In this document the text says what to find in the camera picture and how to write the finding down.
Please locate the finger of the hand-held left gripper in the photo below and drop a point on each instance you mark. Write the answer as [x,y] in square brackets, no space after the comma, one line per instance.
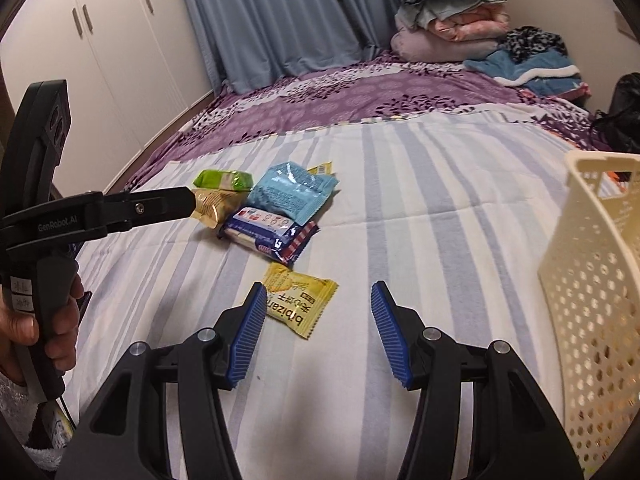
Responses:
[150,207]

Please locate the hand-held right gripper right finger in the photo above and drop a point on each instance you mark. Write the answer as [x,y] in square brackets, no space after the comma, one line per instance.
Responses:
[392,335]

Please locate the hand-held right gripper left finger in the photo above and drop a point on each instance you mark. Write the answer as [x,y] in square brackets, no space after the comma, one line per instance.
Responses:
[247,335]

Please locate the small golden snack packet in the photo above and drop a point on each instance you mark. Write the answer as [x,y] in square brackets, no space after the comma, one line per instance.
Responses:
[215,206]

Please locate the small green snack packet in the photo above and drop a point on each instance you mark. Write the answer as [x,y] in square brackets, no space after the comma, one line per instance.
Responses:
[220,179]

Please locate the blue white striped snack packet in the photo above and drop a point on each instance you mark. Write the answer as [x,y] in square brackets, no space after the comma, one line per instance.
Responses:
[270,232]

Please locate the light blue snack packet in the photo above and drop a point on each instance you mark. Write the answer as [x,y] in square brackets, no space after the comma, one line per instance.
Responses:
[290,190]

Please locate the pale yellow snack packet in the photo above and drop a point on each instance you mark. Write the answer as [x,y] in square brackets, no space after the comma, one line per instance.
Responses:
[322,167]

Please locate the cream perforated plastic basket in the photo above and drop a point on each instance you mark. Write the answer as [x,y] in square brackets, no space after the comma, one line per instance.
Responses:
[590,260]

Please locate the person's left forearm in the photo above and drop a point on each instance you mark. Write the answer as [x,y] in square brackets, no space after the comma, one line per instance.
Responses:
[15,410]

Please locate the person's left hand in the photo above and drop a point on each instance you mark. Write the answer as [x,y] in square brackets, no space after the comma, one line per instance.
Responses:
[17,330]

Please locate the white blue striped sheet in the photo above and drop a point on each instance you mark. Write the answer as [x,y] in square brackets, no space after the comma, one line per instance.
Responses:
[425,210]

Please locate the white wardrobe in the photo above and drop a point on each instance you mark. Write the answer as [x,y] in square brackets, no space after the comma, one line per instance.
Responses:
[100,60]

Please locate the blue curtain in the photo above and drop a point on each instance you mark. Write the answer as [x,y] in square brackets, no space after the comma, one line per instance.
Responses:
[275,20]

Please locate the purple floral bed sheet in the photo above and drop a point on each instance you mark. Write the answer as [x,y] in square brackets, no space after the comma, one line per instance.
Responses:
[350,90]

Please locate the orange patterned cloth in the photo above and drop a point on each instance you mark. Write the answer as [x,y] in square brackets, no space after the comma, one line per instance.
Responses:
[619,176]

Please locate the blue fleece blanket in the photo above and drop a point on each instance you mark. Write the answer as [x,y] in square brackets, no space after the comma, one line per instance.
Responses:
[530,72]

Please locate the black bag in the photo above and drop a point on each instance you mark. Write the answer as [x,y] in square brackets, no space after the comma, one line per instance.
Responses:
[622,115]

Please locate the pink folded quilt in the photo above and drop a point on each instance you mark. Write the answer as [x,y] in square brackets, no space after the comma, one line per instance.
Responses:
[475,27]

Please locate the leopard print cloth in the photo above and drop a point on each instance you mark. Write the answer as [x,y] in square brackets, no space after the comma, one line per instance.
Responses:
[535,42]

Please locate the beige wall socket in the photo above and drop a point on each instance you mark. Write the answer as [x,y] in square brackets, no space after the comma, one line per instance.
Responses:
[621,25]

